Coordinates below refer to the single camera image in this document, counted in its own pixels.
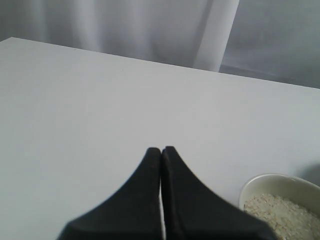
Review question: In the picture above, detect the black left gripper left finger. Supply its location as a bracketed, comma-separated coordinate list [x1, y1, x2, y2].
[58, 147, 163, 240]

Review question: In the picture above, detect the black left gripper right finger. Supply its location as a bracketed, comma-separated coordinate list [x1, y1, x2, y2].
[161, 146, 277, 240]

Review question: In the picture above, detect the rice in white bowl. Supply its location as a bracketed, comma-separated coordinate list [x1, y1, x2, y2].
[243, 193, 320, 240]

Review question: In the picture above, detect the white ceramic bowl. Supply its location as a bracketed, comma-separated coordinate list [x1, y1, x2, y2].
[237, 173, 320, 240]

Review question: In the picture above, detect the white backdrop curtain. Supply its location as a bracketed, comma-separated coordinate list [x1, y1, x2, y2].
[0, 0, 320, 88]

